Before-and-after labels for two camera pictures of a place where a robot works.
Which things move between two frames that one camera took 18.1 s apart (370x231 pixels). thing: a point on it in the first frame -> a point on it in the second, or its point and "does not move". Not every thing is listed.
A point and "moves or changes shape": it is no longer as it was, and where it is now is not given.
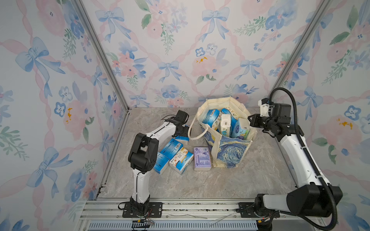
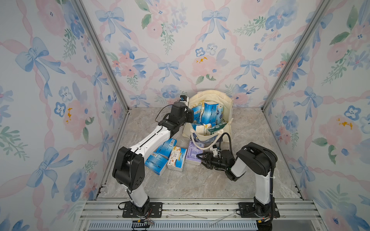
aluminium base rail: (109, 210) does not move
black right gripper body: (260, 122) -> (215, 162)
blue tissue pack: (162, 163) does not move
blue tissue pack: (210, 117) -> (197, 110)
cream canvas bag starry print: (230, 128) moves or changes shape
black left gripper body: (185, 132) -> (189, 118)
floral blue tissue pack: (234, 121) -> (219, 115)
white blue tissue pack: (225, 128) -> (198, 128)
